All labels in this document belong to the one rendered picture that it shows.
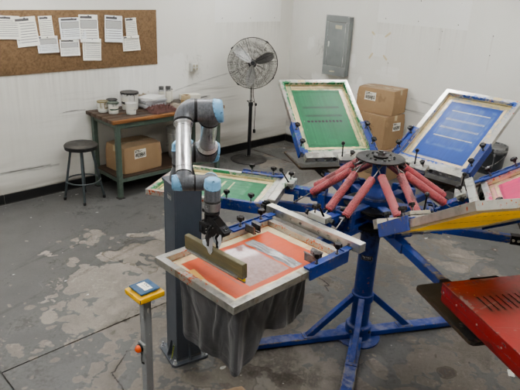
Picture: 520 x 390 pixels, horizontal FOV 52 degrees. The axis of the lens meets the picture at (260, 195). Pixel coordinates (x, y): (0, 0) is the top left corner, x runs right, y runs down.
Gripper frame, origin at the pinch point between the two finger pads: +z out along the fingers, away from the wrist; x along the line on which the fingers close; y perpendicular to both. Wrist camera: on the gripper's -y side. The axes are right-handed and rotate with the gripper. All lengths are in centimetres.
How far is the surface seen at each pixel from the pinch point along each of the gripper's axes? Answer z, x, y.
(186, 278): 10.7, 13.6, 3.2
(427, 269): 18, -94, -60
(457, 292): -1, -53, -94
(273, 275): 13.8, -22.7, -17.4
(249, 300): 10.4, 4.6, -29.4
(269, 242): 14.0, -46.7, 9.1
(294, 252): 14, -48, -7
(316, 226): 5, -68, -5
